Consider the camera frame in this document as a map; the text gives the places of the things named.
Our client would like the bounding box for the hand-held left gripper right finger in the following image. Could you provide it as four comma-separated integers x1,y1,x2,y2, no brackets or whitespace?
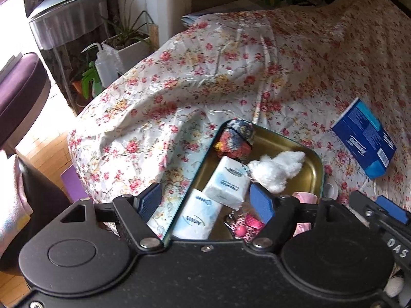
250,183,357,253

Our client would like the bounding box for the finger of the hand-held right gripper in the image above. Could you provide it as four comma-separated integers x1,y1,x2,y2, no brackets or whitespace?
349,191,411,264
375,195,411,224

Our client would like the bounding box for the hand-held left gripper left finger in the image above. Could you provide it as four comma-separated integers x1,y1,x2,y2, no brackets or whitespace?
53,182,163,253

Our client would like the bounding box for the white plush toy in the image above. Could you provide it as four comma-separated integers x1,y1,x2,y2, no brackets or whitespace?
247,151,305,195

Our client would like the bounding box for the white pocket tissue packet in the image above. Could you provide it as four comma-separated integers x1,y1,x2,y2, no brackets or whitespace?
172,189,222,240
204,156,251,210

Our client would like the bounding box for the gold metal tin tray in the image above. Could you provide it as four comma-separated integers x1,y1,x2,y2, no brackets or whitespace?
162,119,325,241

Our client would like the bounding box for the colourful towel bundle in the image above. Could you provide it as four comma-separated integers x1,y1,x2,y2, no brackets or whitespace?
214,119,256,159

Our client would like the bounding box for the pink dotted pouch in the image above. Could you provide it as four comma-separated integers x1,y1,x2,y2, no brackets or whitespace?
225,213,264,240

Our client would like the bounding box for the pink cloth bundle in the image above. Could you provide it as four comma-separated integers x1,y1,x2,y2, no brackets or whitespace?
291,191,319,233

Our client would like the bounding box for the blue tissue box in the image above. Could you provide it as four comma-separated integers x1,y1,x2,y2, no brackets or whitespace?
332,98,398,180

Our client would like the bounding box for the dark seat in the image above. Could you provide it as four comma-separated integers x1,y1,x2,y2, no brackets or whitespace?
0,157,76,276

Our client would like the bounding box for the floral bed cover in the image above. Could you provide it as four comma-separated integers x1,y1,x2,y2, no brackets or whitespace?
67,0,411,241

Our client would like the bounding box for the small plant orange pot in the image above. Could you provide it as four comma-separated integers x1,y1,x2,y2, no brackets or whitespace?
71,62,105,107

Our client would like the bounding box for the pink folded cloth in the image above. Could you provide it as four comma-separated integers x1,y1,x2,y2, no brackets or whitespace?
0,150,33,255

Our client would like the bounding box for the white squeeze bottle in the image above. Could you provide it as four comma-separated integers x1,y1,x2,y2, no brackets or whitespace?
81,42,125,87

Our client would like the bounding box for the potted plant white planter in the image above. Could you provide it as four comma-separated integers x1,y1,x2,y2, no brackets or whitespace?
101,0,155,73

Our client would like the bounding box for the purple cushioned stool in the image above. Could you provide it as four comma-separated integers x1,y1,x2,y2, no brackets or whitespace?
0,52,52,150

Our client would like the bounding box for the light blue pillow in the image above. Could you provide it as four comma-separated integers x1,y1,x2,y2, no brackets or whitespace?
181,0,268,26

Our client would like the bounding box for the silver side table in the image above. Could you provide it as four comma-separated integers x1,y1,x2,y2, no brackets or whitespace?
28,0,116,103

